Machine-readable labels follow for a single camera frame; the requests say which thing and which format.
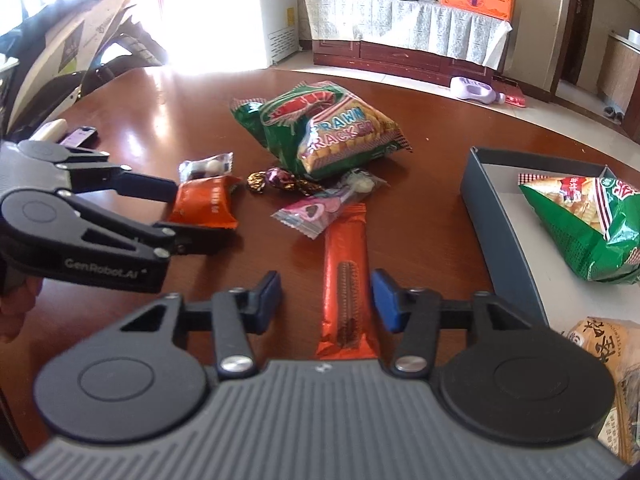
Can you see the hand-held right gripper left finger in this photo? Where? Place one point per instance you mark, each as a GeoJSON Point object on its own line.
{"type": "Point", "coordinates": [267, 300]}

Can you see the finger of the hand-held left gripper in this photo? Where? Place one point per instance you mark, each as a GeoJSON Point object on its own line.
{"type": "Point", "coordinates": [195, 241]}
{"type": "Point", "coordinates": [150, 187]}

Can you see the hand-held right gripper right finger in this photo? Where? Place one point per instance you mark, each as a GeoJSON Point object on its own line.
{"type": "Point", "coordinates": [387, 300]}

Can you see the small orange snack packet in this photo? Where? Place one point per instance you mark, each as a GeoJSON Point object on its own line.
{"type": "Point", "coordinates": [205, 205]}

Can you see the long orange snack bar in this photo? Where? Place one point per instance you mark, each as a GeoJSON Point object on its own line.
{"type": "Point", "coordinates": [345, 250]}

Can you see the pink candy packet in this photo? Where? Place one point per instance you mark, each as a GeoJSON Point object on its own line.
{"type": "Point", "coordinates": [310, 212]}

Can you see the grey cardboard box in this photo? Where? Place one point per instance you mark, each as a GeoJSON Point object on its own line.
{"type": "Point", "coordinates": [480, 200]}

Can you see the green prawn cracker bag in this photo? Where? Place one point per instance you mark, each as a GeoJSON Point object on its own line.
{"type": "Point", "coordinates": [330, 130]}

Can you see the green chip bag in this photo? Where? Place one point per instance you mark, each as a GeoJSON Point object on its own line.
{"type": "Point", "coordinates": [575, 225]}

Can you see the person's left hand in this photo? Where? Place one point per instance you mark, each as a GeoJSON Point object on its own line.
{"type": "Point", "coordinates": [17, 310]}

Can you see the clear packet of round candies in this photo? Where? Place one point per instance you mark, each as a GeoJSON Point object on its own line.
{"type": "Point", "coordinates": [207, 166]}

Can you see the smartphone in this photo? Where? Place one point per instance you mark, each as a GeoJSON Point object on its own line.
{"type": "Point", "coordinates": [80, 137]}

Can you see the gold wrapped candy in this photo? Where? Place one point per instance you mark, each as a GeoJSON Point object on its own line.
{"type": "Point", "coordinates": [258, 181]}

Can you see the white remote control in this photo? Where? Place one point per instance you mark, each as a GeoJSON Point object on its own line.
{"type": "Point", "coordinates": [47, 131]}

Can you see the purple wrapped candy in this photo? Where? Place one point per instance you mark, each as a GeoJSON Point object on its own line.
{"type": "Point", "coordinates": [285, 180]}

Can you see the white scooter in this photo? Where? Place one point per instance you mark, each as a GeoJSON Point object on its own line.
{"type": "Point", "coordinates": [75, 45]}

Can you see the white chest freezer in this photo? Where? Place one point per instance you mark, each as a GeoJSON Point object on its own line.
{"type": "Point", "coordinates": [277, 10]}

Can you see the purple detergent bottle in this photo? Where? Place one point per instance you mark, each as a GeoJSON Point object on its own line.
{"type": "Point", "coordinates": [475, 91]}

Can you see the brown paper snack bag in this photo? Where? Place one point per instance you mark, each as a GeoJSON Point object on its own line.
{"type": "Point", "coordinates": [610, 360]}

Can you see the dark wooden television cabinet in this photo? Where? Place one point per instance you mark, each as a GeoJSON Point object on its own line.
{"type": "Point", "coordinates": [400, 62]}

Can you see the red slippers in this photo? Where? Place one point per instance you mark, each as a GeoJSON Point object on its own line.
{"type": "Point", "coordinates": [512, 96]}

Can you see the cabinet with white cloth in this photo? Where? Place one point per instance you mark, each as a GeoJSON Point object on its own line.
{"type": "Point", "coordinates": [400, 22]}

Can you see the pair of grey shoes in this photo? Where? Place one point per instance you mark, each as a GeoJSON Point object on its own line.
{"type": "Point", "coordinates": [614, 113]}

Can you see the dark wooden door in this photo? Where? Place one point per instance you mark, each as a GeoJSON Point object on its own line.
{"type": "Point", "coordinates": [572, 35]}

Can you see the wooden kitchen cabinet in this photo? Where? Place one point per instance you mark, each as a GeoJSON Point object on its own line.
{"type": "Point", "coordinates": [620, 70]}

